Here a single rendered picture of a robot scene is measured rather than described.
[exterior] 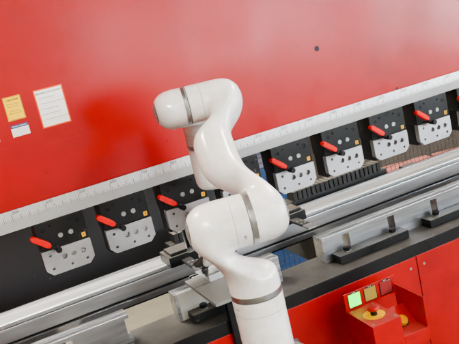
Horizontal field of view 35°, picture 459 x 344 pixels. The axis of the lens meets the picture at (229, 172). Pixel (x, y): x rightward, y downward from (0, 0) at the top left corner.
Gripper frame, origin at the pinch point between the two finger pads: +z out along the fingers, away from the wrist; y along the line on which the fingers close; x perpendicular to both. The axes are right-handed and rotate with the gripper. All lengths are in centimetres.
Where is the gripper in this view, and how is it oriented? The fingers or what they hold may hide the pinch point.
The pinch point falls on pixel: (214, 267)
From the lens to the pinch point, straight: 237.3
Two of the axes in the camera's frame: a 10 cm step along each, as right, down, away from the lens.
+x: 4.5, 7.1, -5.4
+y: -8.9, 2.9, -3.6
